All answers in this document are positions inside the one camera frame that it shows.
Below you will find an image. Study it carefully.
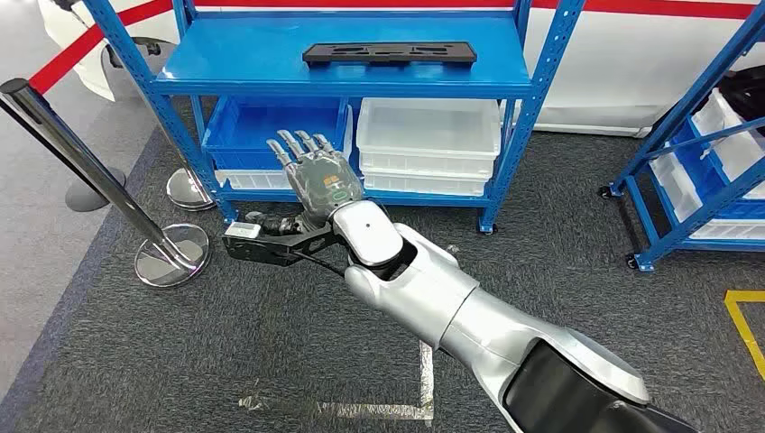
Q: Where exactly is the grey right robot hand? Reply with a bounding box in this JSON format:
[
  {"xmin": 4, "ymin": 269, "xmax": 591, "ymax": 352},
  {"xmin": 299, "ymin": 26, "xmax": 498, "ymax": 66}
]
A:
[{"xmin": 245, "ymin": 129, "xmax": 364, "ymax": 235}]

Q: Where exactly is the black plastic plate part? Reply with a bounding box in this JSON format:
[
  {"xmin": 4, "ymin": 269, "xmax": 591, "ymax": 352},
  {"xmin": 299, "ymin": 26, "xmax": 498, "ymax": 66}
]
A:
[{"xmin": 302, "ymin": 41, "xmax": 478, "ymax": 69}]

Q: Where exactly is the blue metal shelf rack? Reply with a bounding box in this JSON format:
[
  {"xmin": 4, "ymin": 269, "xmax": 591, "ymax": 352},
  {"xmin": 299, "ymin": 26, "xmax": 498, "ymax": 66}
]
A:
[
  {"xmin": 83, "ymin": 0, "xmax": 587, "ymax": 235},
  {"xmin": 599, "ymin": 0, "xmax": 765, "ymax": 273}
]

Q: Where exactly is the blue plastic bin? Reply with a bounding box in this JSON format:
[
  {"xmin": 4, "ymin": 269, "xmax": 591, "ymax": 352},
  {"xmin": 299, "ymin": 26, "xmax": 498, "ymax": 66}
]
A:
[
  {"xmin": 201, "ymin": 98, "xmax": 351, "ymax": 171},
  {"xmin": 668, "ymin": 122, "xmax": 765, "ymax": 221}
]

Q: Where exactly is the grey carpet mat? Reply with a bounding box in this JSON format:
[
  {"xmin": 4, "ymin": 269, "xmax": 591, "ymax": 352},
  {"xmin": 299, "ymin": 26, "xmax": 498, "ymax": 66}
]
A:
[{"xmin": 0, "ymin": 122, "xmax": 765, "ymax": 433}]

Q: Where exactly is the white car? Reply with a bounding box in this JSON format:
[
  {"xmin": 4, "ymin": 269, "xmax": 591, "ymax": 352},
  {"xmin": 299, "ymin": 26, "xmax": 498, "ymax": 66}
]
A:
[{"xmin": 36, "ymin": 0, "xmax": 765, "ymax": 139}]

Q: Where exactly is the black camera cable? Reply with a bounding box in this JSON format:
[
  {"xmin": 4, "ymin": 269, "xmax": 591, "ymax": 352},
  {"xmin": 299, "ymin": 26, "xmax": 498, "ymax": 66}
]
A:
[{"xmin": 291, "ymin": 249, "xmax": 349, "ymax": 279}]

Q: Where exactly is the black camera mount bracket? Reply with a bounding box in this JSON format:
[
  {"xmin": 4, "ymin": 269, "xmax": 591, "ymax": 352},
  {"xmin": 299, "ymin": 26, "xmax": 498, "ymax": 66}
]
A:
[{"xmin": 222, "ymin": 229, "xmax": 341, "ymax": 268}]

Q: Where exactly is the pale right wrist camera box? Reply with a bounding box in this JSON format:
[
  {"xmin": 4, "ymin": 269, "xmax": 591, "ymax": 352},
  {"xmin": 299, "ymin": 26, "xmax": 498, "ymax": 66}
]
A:
[{"xmin": 224, "ymin": 221, "xmax": 263, "ymax": 241}]

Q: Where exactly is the chrome stanchion post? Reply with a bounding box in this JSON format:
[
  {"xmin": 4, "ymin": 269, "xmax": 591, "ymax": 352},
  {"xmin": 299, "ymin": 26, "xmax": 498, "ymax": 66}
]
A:
[
  {"xmin": 0, "ymin": 78, "xmax": 211, "ymax": 290},
  {"xmin": 166, "ymin": 167, "xmax": 217, "ymax": 212}
]

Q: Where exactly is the black stanchion post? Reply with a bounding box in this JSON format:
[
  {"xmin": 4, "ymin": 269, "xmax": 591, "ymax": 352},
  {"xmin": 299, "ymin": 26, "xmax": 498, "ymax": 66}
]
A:
[{"xmin": 0, "ymin": 95, "xmax": 128, "ymax": 215}]

